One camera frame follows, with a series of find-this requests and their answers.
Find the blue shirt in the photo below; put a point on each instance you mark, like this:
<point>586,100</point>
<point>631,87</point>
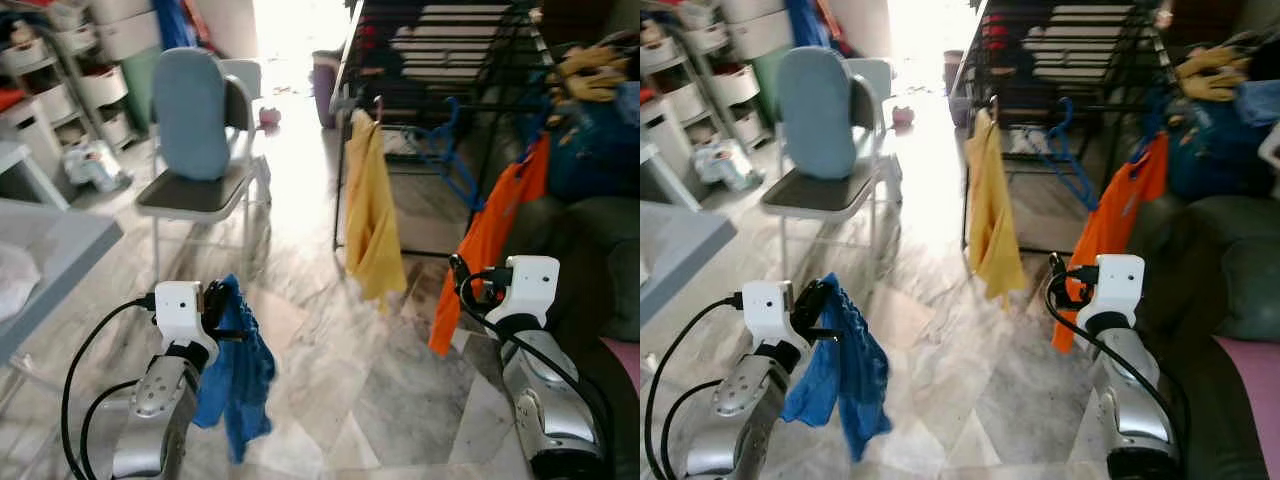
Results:
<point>240,390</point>
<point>850,390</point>

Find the white shirt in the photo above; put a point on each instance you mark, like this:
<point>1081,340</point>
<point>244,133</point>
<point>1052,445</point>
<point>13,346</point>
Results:
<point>15,280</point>

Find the orange shirt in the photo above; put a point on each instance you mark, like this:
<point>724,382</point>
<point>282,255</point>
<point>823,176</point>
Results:
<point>1105,230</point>
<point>485,240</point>

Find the yellow shirt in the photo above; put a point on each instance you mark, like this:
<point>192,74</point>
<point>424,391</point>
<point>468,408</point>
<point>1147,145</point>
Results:
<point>372,220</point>
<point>992,220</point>

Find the dark green leather sofa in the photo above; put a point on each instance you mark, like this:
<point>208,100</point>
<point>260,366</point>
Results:
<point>590,250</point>
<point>1240,260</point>

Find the grey folding chair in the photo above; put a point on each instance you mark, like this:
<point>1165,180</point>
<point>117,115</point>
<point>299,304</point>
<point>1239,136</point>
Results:
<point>195,195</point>
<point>820,195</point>

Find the light grey folding table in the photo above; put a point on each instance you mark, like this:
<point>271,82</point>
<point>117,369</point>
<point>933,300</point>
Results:
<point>680,250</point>
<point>50,250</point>

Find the pink sofa cover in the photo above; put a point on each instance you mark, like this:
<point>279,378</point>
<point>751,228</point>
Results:
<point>625,360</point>
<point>1255,400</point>

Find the white printed plastic bag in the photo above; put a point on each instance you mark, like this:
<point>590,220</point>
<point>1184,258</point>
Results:
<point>730,165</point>
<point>95,165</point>

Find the blue plastic storage box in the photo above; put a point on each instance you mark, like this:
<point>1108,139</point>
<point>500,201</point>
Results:
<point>1220,150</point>
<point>595,150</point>

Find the black metal clothes rack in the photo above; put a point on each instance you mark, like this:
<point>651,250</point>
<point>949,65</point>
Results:
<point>420,92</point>
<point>1040,92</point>

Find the light blue back cushion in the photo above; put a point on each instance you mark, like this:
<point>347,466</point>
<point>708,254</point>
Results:
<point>190,110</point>
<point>815,110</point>

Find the small white plastic table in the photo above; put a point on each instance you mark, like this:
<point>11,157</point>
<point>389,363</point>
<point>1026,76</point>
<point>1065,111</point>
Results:
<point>15,160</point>
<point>655,160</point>

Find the purple plastic bin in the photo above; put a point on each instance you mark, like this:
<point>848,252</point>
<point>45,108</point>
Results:
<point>326,95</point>
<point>952,90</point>

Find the green plastic basket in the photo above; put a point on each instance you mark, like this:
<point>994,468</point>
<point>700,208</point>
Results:
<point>140,90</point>
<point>770,80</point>

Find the white drawer storage shelf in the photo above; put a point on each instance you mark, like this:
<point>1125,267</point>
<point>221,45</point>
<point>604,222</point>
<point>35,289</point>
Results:
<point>740,85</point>
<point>100,85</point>

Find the white plastic bin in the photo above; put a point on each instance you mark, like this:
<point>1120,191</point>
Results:
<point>1272,150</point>

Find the dark blue hanging cloth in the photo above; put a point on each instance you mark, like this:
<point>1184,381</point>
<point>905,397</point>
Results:
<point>808,25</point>
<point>175,25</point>

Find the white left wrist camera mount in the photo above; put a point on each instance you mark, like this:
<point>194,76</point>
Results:
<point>180,310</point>
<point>768,310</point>

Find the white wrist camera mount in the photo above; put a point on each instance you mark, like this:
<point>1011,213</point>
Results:
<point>180,310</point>
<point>1118,285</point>
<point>768,310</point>
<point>530,285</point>

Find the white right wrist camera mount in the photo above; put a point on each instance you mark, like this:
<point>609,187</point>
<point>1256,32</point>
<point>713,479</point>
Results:
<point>530,285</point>
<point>1118,285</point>

